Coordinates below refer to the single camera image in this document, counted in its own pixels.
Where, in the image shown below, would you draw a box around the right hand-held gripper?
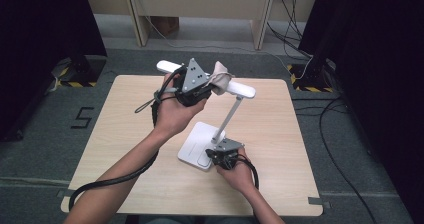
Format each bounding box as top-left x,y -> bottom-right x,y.
204,137 -> 245,171

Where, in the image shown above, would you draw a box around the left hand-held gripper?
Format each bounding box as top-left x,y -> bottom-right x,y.
172,57 -> 215,108

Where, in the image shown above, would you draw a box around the white cloth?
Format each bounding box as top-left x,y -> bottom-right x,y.
208,61 -> 235,96

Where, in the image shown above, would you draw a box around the white desk lamp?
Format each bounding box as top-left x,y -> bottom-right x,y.
156,59 -> 257,171

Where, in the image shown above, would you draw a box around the person's right hand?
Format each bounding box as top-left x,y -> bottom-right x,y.
215,148 -> 256,194

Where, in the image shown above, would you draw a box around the person's left hand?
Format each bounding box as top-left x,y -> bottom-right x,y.
153,73 -> 208,140

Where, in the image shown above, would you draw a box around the brown cardboard box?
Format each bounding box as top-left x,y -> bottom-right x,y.
149,16 -> 180,37

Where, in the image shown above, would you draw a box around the beige wooden desk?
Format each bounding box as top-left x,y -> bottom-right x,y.
82,0 -> 323,51

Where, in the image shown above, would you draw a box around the black stand base striped tape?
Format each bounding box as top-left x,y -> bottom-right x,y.
286,57 -> 337,94
50,54 -> 108,88

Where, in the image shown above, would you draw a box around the grey tape piece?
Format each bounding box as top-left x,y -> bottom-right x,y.
56,188 -> 81,199
307,196 -> 331,209

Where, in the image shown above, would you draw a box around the black curtain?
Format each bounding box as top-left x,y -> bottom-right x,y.
298,0 -> 424,224
0,0 -> 108,142

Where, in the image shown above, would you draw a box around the white floor cable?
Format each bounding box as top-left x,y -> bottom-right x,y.
143,15 -> 292,76

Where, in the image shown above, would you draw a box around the thick black gripper cable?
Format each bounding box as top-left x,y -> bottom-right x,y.
68,90 -> 162,212
234,156 -> 261,190

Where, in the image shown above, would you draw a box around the grey gripper strap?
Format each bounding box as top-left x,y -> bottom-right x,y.
134,89 -> 178,114

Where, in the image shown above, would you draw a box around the long black floor cable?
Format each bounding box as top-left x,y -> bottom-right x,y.
318,96 -> 378,224

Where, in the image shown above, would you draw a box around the black plugged cables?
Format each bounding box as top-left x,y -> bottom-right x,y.
265,0 -> 314,59

